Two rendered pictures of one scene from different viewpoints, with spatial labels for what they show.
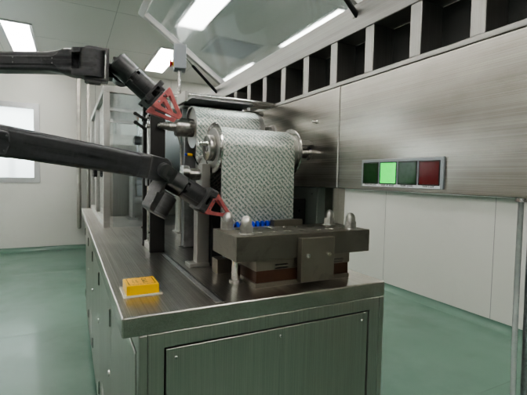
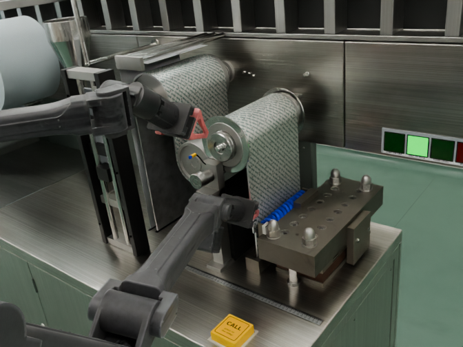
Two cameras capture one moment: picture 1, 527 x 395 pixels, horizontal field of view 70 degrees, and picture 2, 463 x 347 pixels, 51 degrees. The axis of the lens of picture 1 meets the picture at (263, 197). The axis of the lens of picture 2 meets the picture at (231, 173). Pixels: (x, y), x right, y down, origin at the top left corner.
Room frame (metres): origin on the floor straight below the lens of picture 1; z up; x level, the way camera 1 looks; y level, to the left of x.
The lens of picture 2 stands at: (0.08, 0.56, 1.68)
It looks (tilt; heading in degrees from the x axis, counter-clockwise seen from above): 25 degrees down; 338
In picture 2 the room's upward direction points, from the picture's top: 6 degrees counter-clockwise
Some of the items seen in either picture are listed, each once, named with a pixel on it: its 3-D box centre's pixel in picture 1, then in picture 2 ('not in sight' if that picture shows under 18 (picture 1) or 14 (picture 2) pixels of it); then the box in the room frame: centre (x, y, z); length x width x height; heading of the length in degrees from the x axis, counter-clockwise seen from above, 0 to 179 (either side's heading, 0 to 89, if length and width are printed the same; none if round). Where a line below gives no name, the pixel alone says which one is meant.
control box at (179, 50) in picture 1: (177, 58); not in sight; (1.61, 0.37, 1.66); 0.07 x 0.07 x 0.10; 17
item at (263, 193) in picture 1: (259, 199); (275, 183); (1.11, 0.01, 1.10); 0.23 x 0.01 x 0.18; 117
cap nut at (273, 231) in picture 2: (227, 220); (273, 227); (0.99, 0.09, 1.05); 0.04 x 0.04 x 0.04
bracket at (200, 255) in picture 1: (197, 215); (213, 217); (1.12, 0.20, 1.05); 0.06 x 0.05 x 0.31; 117
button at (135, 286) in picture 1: (140, 285); (232, 332); (0.86, 0.28, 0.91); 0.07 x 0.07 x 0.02; 27
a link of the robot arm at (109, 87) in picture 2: (109, 71); (115, 104); (1.00, 0.41, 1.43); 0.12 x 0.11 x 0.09; 115
